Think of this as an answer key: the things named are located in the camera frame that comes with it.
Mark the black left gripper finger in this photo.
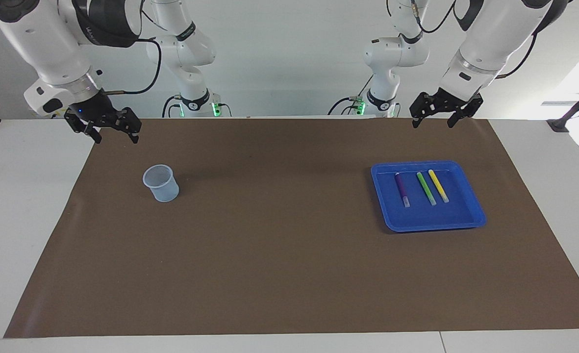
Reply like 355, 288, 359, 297
448, 94, 484, 129
410, 92, 437, 129

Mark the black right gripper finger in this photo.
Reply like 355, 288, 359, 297
115, 107, 141, 144
65, 116, 102, 144

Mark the yellow marker pen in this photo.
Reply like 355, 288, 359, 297
428, 169, 450, 203

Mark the green marker pen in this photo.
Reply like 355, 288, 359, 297
416, 172, 437, 206

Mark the purple marker pen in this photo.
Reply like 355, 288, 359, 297
395, 172, 411, 208

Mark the translucent plastic cup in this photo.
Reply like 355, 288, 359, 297
143, 164, 180, 202

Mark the black pole with clamp base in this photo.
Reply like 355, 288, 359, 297
547, 78, 579, 133

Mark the blue plastic tray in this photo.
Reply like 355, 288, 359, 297
371, 160, 487, 232

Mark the brown table mat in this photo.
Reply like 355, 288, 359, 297
3, 118, 579, 339

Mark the black right arm base cable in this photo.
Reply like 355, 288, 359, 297
162, 95, 183, 118

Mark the black arm base cable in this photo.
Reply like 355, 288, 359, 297
327, 88, 374, 116
162, 95, 183, 118

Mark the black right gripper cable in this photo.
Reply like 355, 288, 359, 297
104, 38, 163, 95

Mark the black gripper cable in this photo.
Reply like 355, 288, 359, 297
495, 29, 539, 80
104, 38, 163, 95

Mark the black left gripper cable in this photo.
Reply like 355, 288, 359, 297
495, 29, 539, 80

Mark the black left arm base cable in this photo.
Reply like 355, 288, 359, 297
327, 88, 374, 116

